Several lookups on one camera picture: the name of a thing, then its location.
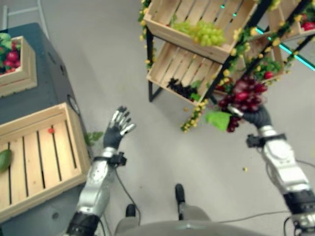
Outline black grape bunch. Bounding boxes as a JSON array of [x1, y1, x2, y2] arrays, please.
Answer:
[[166, 77, 197, 100]]

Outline large empty wooden crate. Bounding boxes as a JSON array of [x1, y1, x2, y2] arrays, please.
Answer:
[[0, 102, 91, 223]]

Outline red grape bunch with leaf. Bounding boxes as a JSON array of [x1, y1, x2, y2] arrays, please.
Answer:
[[205, 75, 268, 133]]

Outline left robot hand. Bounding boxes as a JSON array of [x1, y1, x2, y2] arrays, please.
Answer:
[[103, 106, 137, 149]]

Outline wooden crate with red fruit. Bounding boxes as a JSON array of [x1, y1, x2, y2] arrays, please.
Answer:
[[0, 35, 38, 98]]

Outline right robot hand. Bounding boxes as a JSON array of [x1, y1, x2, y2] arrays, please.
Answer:
[[227, 104, 273, 129]]

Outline green leaf on floor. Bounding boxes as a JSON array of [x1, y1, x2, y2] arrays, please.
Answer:
[[84, 131, 104, 149]]

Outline wooden crate with radish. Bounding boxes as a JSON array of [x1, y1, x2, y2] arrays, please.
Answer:
[[231, 36, 285, 84]]

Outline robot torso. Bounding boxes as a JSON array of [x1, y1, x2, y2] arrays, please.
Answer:
[[115, 205, 271, 236]]

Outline wooden crate with red apples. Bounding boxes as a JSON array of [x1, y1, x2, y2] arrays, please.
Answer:
[[267, 0, 315, 42]]

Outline green grape bunch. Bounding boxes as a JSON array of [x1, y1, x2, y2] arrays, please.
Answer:
[[173, 20, 227, 47]]

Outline black cable on floor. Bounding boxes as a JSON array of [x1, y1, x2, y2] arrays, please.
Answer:
[[99, 167, 142, 236]]

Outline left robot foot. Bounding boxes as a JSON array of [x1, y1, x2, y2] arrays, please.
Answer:
[[125, 204, 137, 218]]

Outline wooden crate with green grapes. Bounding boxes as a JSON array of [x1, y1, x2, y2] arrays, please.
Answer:
[[143, 0, 258, 64]]

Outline green mango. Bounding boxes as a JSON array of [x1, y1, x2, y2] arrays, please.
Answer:
[[0, 148, 12, 173]]

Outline wooden crate with black grapes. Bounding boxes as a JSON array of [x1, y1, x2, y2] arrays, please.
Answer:
[[146, 42, 223, 107]]

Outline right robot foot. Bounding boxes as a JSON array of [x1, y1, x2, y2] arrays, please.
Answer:
[[174, 183, 186, 205]]

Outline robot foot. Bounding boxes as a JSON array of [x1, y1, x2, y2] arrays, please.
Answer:
[[174, 183, 186, 205], [125, 204, 137, 218]]

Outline black metal shelf frame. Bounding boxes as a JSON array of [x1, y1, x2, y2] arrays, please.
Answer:
[[146, 0, 315, 102]]

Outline red pomegranates in crate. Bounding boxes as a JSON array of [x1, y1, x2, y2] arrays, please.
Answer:
[[0, 41, 21, 75]]

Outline dark grey table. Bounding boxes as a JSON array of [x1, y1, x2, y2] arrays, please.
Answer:
[[0, 22, 104, 236]]

